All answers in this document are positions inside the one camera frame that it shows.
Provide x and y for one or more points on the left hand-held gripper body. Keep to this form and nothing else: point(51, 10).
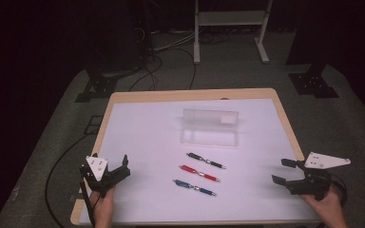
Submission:
point(99, 182)

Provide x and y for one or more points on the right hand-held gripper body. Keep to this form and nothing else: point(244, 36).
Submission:
point(313, 185)

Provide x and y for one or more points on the person's left hand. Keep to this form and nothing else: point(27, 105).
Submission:
point(103, 205)

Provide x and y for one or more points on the person's right hand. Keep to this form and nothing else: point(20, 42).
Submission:
point(328, 205)

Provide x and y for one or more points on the white table mat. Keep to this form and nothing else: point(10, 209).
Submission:
point(152, 139)

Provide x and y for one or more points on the blue pen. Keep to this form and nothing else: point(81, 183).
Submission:
point(195, 187)

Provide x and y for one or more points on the red pen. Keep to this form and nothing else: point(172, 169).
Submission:
point(199, 173)

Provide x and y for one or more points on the black pen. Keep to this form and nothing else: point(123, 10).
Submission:
point(206, 160)

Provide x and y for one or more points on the transparent plastic pencil case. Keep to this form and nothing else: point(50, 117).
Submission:
point(209, 128)

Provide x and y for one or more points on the black stand base plate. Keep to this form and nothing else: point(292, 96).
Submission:
point(313, 84)
point(96, 88)

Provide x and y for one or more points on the white metal stand frame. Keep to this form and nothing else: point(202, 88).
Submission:
point(231, 18)

